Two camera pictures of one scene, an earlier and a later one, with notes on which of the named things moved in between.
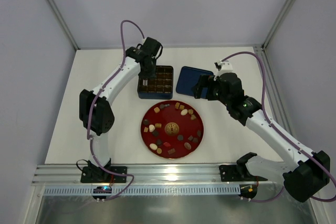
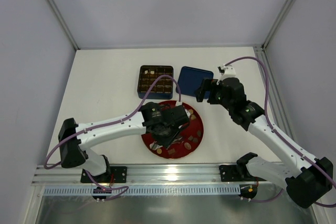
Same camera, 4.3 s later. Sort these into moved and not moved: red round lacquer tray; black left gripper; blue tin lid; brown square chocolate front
Moved: black left gripper
Not moved: red round lacquer tray; brown square chocolate front; blue tin lid
